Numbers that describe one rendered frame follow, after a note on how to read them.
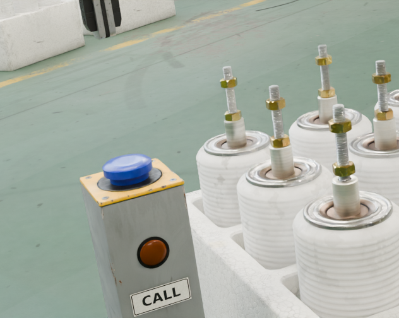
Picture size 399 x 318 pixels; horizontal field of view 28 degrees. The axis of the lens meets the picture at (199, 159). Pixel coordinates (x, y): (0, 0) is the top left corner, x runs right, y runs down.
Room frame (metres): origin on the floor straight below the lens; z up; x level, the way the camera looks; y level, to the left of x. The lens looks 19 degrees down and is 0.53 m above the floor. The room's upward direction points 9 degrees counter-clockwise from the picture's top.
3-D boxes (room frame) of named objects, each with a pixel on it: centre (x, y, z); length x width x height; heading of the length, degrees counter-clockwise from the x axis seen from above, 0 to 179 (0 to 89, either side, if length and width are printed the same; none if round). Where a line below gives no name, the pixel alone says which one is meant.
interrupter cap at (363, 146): (0.77, -0.19, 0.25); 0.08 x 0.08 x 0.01
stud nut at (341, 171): (0.62, -0.12, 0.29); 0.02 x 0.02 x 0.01; 1
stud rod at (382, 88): (0.77, -0.19, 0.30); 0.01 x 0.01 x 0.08
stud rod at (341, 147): (0.62, -0.12, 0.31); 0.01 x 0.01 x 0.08
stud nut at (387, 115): (0.77, -0.19, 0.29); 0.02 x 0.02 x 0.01; 28
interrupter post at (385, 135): (0.77, -0.19, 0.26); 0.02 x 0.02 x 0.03
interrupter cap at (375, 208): (0.62, -0.12, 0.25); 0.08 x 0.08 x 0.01
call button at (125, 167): (0.61, 0.06, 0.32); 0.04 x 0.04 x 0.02
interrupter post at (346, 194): (0.62, -0.12, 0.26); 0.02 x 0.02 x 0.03
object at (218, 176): (0.84, -0.04, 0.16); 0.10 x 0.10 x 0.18
